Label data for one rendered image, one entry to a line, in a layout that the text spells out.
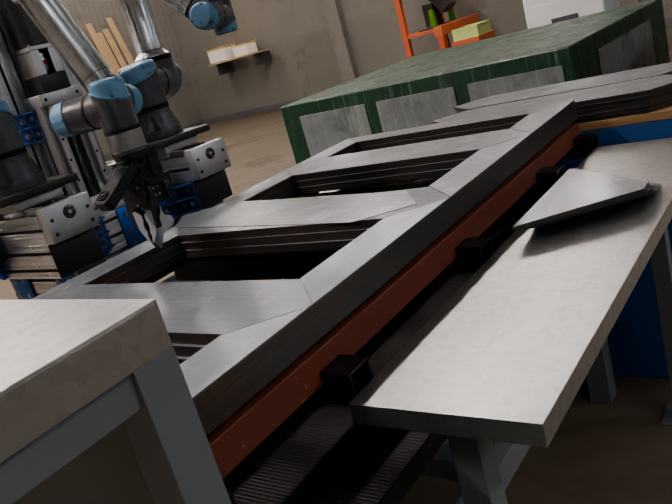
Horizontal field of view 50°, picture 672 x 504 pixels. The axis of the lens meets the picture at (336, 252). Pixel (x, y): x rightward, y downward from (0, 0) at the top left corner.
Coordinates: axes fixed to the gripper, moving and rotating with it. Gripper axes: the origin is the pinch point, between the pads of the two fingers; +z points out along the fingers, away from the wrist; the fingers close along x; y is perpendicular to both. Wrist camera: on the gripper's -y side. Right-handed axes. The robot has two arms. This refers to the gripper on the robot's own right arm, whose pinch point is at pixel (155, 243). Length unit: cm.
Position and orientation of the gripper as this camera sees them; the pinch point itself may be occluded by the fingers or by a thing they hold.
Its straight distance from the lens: 158.4
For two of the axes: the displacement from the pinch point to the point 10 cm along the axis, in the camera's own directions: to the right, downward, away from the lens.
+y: 5.4, -3.9, 7.5
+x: -8.0, 0.4, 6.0
